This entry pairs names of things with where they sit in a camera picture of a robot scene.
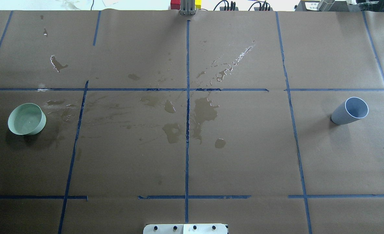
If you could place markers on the blue-grey cup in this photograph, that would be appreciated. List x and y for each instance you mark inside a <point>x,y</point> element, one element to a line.
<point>353,109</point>

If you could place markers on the green bowl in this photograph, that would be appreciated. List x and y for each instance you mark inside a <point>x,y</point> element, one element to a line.
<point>27,119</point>

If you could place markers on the brown paper table cover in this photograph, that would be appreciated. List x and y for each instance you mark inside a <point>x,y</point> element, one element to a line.
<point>222,117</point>

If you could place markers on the red cube block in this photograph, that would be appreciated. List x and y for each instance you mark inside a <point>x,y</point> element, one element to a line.
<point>175,4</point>

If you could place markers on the yellow cube block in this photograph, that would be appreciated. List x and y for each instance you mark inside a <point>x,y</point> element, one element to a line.
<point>198,4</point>

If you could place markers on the black connector block left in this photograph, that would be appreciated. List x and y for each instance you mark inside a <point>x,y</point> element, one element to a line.
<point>225,5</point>

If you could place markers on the black connector block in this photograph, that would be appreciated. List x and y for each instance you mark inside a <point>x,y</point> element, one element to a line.
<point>263,6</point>
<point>225,5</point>

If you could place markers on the black connector block right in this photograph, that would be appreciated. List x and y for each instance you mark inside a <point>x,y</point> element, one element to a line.
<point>263,6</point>

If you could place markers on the metal cylinder weight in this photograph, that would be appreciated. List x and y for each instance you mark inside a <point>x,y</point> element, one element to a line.
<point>325,5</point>

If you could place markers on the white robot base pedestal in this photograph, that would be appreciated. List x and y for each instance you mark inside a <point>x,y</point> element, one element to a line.
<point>206,228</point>

